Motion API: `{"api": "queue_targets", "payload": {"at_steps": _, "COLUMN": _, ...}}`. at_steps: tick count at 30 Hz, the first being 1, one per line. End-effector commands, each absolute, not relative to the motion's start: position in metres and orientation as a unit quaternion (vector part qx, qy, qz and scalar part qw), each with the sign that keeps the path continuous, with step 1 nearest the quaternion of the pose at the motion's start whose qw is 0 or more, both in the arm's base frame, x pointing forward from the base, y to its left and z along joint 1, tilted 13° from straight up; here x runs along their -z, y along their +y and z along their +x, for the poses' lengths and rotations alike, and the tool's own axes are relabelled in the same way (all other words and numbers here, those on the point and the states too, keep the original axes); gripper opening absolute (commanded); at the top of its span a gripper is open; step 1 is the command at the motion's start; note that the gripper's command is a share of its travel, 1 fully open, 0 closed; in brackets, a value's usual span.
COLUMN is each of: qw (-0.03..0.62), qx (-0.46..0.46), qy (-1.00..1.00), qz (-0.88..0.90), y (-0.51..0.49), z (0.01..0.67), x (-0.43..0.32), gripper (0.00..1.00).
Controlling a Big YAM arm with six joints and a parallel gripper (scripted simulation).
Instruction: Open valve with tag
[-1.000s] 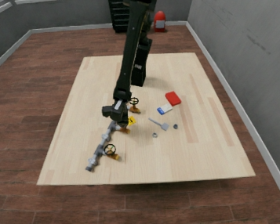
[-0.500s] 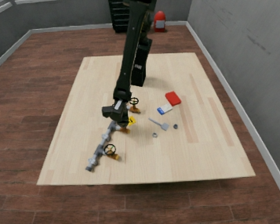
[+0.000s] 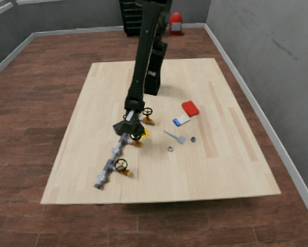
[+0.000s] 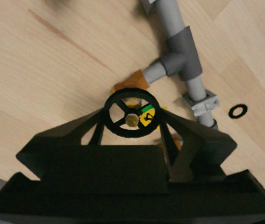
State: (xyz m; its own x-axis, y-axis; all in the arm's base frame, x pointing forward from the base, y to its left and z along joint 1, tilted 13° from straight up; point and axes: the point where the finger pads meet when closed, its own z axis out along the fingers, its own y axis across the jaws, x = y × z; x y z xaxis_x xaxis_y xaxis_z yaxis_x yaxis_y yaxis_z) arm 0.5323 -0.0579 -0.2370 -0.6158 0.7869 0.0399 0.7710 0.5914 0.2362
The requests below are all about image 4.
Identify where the black rubber ring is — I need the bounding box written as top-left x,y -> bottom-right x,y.
228,104 -> 247,120

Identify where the grey pipe manifold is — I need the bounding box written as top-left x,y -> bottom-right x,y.
102,0 -> 220,138

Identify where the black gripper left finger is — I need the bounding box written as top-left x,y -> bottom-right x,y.
26,108 -> 105,145

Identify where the yellow diamond-shaped tag with chain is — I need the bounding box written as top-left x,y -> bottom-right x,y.
125,99 -> 168,126

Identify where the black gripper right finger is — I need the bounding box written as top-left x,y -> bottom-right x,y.
159,108 -> 238,182

